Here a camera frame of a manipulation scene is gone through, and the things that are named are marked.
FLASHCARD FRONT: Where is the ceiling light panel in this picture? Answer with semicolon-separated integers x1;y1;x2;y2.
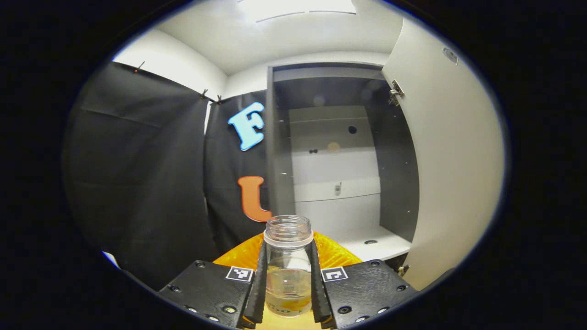
238;0;357;23

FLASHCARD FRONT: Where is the beige cabinet door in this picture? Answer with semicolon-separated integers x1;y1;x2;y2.
382;17;505;291

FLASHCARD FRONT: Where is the dark grey cabinet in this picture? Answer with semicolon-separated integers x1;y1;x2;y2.
266;62;420;275

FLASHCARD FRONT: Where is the black backdrop cloth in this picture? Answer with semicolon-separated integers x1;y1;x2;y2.
63;62;277;292

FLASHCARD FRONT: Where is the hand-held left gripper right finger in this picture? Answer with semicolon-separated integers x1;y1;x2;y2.
308;231;419;330

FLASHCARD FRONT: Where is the clear bottle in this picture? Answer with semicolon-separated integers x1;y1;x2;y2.
263;214;314;318

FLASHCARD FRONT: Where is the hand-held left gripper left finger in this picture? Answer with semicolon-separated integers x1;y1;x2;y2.
158;231;268;330

